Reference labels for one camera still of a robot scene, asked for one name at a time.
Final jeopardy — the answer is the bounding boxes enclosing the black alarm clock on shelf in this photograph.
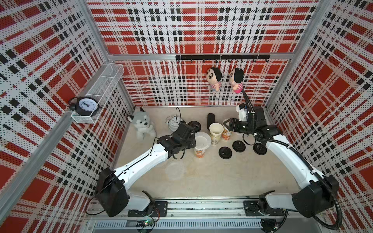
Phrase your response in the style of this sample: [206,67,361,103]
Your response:
[68,97,100,117]

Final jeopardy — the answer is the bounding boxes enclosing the white wire wall shelf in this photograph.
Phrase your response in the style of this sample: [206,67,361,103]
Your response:
[71,63,124,124]

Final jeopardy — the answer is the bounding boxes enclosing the white twin-bell alarm clock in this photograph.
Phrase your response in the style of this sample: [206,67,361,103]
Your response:
[166,116,182,132]

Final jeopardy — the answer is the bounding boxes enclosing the black wall hook rail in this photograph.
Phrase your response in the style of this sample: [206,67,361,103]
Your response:
[175,54,271,61]

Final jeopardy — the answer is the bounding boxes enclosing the green circuit board with wires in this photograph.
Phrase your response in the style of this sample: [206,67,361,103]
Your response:
[125,216,160,233]

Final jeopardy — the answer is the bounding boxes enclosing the black cup lid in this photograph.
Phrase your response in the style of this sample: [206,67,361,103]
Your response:
[232,140,246,153]
[188,120,202,133]
[253,143,267,155]
[218,147,233,160]

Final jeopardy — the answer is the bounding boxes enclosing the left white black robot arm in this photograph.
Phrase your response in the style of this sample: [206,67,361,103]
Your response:
[93,121,196,217]

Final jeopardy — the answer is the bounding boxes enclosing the hanging doll pink shirt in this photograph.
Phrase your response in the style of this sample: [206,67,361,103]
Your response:
[229,68,244,94]

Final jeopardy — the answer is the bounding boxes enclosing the middle tall paper cup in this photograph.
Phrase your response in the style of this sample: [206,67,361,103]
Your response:
[209,123,224,146]

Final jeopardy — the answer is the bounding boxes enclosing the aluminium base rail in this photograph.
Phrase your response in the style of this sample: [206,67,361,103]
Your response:
[82,197,329,233]

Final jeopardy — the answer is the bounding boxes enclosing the translucent paper disc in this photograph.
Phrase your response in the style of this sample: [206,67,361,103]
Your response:
[165,161,185,181]
[195,132,211,150]

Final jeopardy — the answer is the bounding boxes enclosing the paper cup red flowers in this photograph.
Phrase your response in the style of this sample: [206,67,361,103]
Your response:
[221,118,232,141]

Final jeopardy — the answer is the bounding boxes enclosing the black glasses case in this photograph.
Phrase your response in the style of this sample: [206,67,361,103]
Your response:
[207,113,215,130]

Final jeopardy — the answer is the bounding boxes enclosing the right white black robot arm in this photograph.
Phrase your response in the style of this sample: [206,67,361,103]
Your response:
[223,103,343,230]

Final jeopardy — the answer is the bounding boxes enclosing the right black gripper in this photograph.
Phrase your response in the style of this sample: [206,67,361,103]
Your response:
[224,117,256,135]

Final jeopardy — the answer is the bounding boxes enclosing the hanging boy doll striped shirt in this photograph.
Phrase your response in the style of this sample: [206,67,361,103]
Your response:
[206,67,222,92]

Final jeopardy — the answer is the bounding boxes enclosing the translucent paper disc front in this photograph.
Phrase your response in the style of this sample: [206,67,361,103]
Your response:
[165,161,185,181]

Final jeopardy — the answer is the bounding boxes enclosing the grey husky plush toy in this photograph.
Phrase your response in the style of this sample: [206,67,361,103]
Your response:
[126,107,156,140]

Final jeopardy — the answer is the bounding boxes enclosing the black cup lid front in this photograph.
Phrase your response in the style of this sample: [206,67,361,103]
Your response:
[253,143,267,155]

